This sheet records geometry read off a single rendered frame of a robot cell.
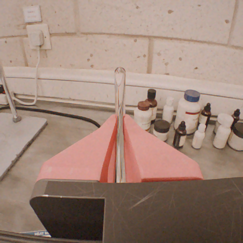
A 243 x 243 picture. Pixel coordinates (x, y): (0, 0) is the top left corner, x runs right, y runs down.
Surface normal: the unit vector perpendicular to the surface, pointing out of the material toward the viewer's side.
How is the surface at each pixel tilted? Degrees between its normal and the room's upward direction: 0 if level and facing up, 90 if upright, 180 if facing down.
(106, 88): 90
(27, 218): 0
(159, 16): 90
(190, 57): 90
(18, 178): 0
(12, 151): 0
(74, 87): 90
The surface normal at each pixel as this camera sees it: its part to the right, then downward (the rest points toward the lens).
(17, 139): 0.00, -0.81
